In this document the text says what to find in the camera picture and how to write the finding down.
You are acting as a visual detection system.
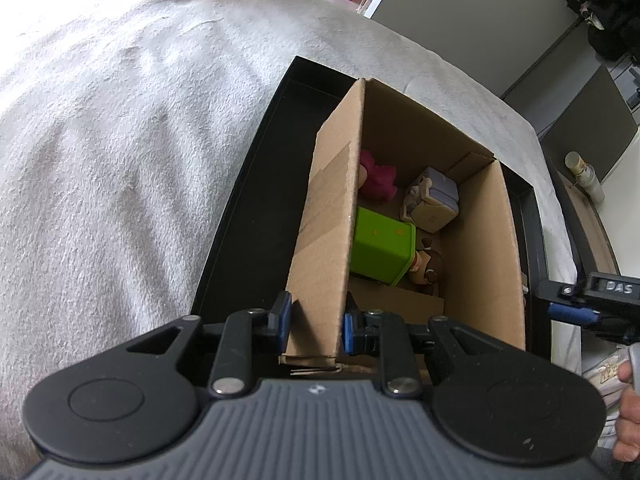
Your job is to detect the black tray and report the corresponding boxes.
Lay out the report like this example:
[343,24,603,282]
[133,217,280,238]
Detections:
[192,56,553,376]

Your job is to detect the black hanging jackets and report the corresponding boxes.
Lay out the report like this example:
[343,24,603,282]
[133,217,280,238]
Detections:
[564,0,640,63]

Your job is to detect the brown-haired doll figure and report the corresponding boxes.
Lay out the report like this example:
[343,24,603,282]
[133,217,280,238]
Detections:
[407,237,444,296]

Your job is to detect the brown cardboard box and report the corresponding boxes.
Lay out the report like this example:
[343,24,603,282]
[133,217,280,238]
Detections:
[277,77,527,376]

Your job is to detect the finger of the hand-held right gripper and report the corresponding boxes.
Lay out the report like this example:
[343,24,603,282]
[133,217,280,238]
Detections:
[537,280,592,307]
[547,305,602,327]

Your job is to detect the grey door with lock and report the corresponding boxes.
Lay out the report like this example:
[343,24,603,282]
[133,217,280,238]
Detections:
[607,57,640,113]

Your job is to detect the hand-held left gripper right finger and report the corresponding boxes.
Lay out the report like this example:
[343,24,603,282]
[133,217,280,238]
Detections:
[342,310,506,400]

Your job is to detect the grey leaning board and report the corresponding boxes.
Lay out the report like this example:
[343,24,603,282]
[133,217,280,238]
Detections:
[537,65,640,183]

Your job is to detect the green cube toy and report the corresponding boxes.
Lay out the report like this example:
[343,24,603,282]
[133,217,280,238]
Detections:
[350,206,417,287]

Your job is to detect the person's right hand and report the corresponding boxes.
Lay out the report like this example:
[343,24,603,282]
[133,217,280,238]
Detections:
[616,361,640,455]

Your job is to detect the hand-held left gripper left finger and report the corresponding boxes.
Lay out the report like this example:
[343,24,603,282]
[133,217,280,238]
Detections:
[125,291,293,401]

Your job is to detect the black side table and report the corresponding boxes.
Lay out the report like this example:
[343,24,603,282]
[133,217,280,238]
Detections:
[545,157,623,286]

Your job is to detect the pink plush figure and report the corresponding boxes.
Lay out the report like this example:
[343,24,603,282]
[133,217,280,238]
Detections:
[359,149,398,204]

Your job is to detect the lavender cube toy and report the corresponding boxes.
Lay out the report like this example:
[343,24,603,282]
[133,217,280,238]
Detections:
[402,167,461,211]

